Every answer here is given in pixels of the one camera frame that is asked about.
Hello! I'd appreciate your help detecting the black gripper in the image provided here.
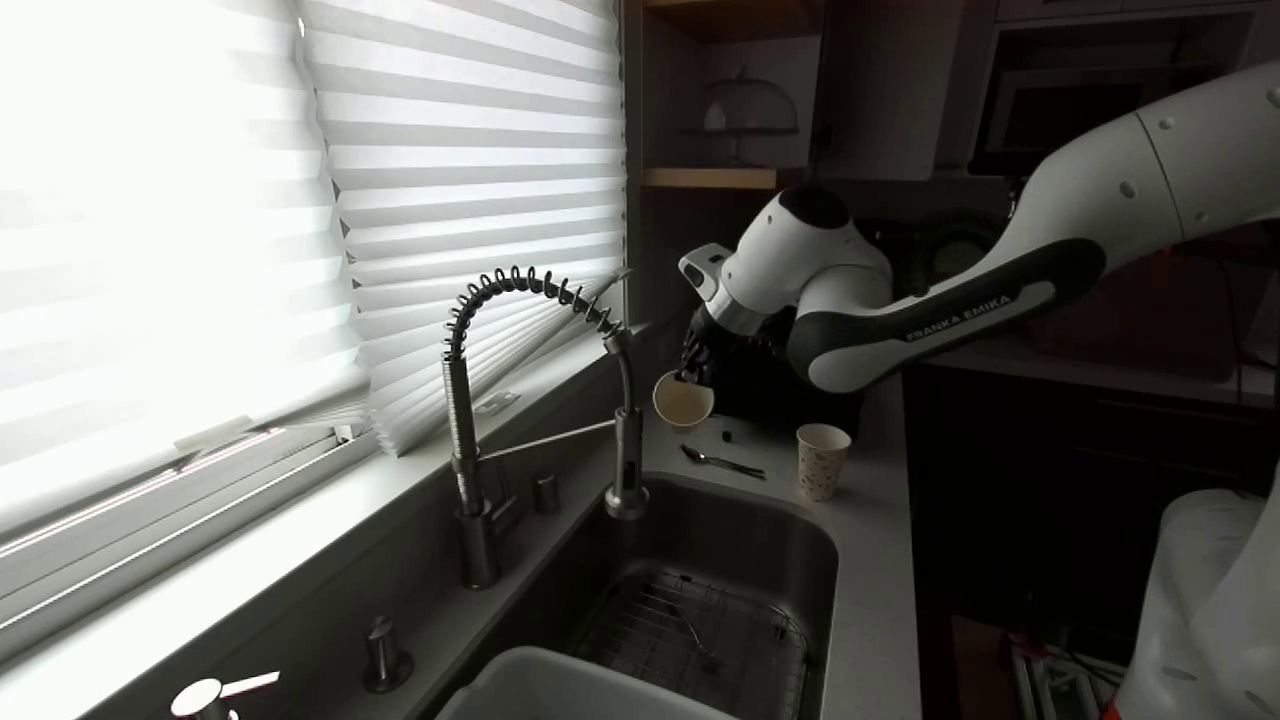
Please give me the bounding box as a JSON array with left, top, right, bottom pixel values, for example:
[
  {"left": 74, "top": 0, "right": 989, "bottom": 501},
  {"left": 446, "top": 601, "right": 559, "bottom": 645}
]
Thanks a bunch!
[{"left": 676, "top": 311, "right": 752, "bottom": 393}]

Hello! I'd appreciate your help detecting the clear glass cake dome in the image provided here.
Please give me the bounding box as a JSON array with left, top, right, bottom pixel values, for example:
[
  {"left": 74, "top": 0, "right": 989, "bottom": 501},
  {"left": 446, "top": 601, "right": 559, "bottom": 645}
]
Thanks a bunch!
[{"left": 684, "top": 68, "right": 806, "bottom": 138}]

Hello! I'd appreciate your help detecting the white pleated window blind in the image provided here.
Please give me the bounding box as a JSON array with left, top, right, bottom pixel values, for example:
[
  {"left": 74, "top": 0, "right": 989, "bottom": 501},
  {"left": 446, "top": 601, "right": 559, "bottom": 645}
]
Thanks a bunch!
[
  {"left": 0, "top": 0, "right": 378, "bottom": 542},
  {"left": 294, "top": 0, "right": 634, "bottom": 458}
]

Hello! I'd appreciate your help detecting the patterned paper cup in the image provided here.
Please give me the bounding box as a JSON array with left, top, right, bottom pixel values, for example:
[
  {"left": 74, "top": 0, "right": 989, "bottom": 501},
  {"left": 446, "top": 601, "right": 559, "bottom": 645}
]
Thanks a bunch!
[
  {"left": 791, "top": 421, "right": 858, "bottom": 502},
  {"left": 647, "top": 367, "right": 721, "bottom": 430}
]

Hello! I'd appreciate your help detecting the chrome spring neck faucet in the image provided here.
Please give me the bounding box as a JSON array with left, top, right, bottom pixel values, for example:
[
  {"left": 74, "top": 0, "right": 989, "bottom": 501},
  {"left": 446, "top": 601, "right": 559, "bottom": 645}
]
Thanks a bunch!
[{"left": 440, "top": 262, "right": 657, "bottom": 592}]

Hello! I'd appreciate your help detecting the stainless steel sink basin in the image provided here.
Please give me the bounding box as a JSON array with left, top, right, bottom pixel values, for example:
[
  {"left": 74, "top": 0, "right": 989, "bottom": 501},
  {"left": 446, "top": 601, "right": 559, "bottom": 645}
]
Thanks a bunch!
[{"left": 532, "top": 474, "right": 846, "bottom": 720}]

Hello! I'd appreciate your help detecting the wooden shelf board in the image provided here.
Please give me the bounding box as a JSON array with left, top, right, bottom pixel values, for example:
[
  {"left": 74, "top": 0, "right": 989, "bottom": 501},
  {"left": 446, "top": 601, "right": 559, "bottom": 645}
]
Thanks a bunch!
[{"left": 638, "top": 165, "right": 785, "bottom": 193}]

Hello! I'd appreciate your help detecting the metal fork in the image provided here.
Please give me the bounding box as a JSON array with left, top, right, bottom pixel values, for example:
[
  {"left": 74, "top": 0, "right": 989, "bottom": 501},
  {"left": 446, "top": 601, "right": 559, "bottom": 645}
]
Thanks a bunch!
[
  {"left": 664, "top": 584, "right": 726, "bottom": 673},
  {"left": 676, "top": 439, "right": 773, "bottom": 484}
]

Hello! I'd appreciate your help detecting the metal sink bottom grid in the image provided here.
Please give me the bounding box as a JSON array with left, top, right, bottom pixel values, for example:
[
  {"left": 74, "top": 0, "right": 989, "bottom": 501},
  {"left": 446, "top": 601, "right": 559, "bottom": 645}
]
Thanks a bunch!
[{"left": 572, "top": 556, "right": 811, "bottom": 720}]

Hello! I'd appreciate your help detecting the dark built-in microwave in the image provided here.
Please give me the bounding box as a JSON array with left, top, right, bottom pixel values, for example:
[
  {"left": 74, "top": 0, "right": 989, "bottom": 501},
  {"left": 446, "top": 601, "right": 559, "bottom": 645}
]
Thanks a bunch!
[{"left": 973, "top": 15, "right": 1257, "bottom": 177}]

